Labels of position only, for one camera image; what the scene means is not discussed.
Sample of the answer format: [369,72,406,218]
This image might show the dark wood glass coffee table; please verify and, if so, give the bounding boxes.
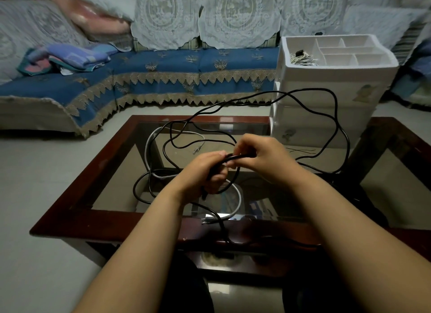
[30,115,431,290]

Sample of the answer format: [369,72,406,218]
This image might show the coiled white cable bundle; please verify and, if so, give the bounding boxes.
[290,49,319,67]

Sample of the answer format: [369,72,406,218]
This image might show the folded blue pink blanket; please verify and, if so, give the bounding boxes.
[17,43,119,76]

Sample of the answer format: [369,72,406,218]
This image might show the grey lace armrest cover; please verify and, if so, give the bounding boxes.
[0,0,88,86]

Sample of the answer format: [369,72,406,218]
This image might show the white lace sofa doily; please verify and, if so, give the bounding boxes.
[198,0,282,49]
[278,0,351,37]
[131,0,203,51]

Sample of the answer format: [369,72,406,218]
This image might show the long black cable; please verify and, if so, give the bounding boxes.
[133,88,351,244]

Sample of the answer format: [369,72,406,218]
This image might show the person's right forearm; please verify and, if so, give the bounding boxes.
[269,170,431,313]

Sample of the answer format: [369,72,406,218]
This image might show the person's left hand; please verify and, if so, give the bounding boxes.
[174,151,229,206]

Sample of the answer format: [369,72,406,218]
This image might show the white plastic drawer organizer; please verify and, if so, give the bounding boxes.
[269,34,400,150]

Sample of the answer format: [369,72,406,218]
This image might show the blue patterned sofa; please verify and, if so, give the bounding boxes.
[0,0,431,138]

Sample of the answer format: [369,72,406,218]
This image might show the person's right hand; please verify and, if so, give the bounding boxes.
[228,133,305,185]

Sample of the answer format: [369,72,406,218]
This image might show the person's left forearm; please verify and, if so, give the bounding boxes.
[72,180,191,313]

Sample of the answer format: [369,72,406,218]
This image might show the striped cushion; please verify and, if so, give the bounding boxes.
[391,18,428,66]

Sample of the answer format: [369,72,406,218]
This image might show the pink pillow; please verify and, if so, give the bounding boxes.
[47,0,132,35]

